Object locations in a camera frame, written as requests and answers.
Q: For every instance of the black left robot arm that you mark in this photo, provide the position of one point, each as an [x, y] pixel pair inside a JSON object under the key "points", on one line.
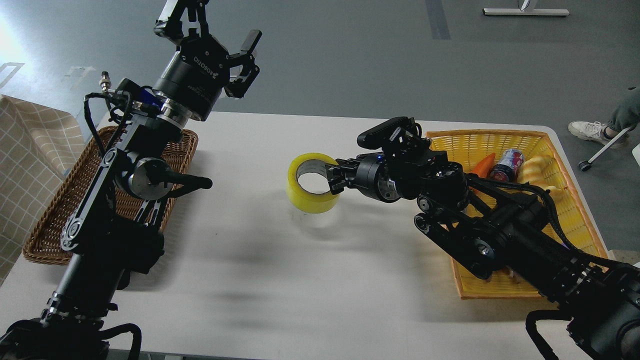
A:
{"points": [[116, 227]]}

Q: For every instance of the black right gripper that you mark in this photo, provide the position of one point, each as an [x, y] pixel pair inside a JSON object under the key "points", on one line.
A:
{"points": [[367, 173]]}

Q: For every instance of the brown wicker basket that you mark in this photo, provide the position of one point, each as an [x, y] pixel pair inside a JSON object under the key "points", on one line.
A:
{"points": [[43, 246]]}

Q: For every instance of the white sneaker shoe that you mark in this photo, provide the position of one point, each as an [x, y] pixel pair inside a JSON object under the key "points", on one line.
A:
{"points": [[596, 131]]}

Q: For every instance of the yellow plastic basket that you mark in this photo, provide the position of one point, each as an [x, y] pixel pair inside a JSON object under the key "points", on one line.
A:
{"points": [[470, 146]]}

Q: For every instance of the white metal stand base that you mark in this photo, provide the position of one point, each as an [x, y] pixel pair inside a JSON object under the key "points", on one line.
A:
{"points": [[527, 8]]}

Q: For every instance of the toy croissant bread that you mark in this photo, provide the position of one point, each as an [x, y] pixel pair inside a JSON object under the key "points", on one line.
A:
{"points": [[532, 172]]}

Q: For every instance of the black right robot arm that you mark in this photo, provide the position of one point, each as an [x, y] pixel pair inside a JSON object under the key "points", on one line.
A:
{"points": [[486, 225]]}

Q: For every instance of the yellow tape roll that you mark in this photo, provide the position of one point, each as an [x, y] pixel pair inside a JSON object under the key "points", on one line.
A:
{"points": [[302, 199]]}

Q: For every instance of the beige checkered cloth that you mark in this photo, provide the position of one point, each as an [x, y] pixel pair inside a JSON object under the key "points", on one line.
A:
{"points": [[38, 146]]}

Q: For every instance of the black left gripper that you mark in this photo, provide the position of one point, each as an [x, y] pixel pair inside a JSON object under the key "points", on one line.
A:
{"points": [[198, 71]]}

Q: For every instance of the orange toy carrot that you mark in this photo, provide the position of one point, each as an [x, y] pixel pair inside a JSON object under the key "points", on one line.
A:
{"points": [[483, 168]]}

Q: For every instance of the small soda can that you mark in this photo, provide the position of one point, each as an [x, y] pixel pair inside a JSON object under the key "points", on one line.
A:
{"points": [[508, 166]]}

